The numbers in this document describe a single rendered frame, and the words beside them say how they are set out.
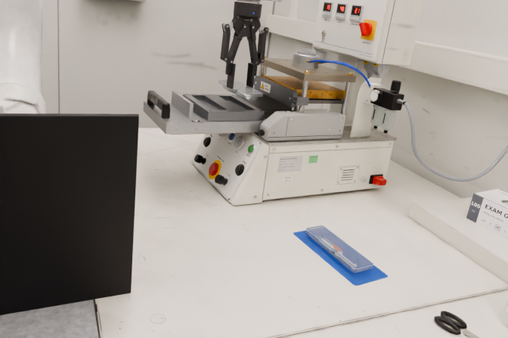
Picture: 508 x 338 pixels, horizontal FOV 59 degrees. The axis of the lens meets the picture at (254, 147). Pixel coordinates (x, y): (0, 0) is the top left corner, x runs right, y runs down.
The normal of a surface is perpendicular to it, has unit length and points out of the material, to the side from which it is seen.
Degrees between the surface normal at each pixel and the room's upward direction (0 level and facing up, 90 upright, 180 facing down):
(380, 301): 0
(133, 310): 0
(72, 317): 0
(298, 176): 90
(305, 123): 90
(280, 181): 90
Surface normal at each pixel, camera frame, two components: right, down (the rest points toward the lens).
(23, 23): 0.84, 0.22
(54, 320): 0.12, -0.94
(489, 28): -0.91, 0.01
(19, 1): 0.58, 0.38
